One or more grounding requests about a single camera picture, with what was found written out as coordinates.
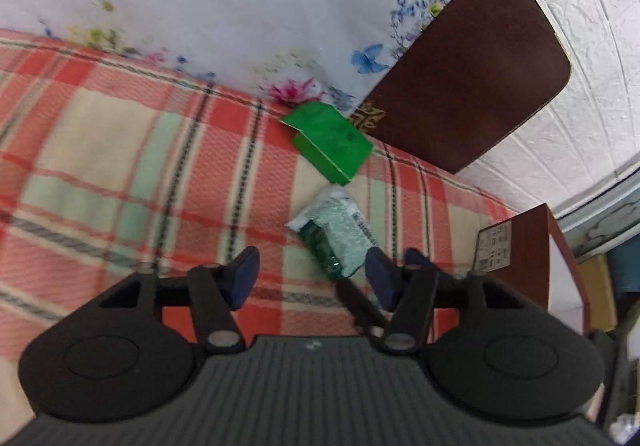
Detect tan cardboard box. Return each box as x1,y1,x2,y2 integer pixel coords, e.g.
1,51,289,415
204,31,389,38
577,258,618,334

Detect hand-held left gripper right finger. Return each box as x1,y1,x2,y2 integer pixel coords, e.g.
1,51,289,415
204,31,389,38
365,247,543,354

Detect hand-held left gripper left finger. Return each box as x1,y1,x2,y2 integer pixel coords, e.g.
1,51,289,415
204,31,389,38
100,246,262,354

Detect pale blue frame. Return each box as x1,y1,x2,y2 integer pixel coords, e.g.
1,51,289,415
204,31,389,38
555,166,640,259

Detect red plaid blanket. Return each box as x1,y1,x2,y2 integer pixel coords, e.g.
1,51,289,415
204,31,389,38
0,28,521,427

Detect brown cardboard box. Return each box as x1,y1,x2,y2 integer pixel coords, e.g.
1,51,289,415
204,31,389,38
472,204,591,337

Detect white floral plastic bag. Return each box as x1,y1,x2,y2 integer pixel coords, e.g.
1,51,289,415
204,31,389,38
0,0,496,114

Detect brown wooden headboard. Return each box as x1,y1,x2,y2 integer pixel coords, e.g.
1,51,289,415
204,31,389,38
350,0,572,175

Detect teal object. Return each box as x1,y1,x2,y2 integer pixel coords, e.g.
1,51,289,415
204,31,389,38
607,238,640,299

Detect green bead packet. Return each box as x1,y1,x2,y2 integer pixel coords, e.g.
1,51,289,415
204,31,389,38
285,184,377,283

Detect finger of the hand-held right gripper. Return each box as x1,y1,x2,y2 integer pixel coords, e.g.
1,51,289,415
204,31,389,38
404,248,436,271
336,278,390,338

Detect small green box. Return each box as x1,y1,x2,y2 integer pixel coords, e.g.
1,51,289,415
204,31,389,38
280,100,374,187

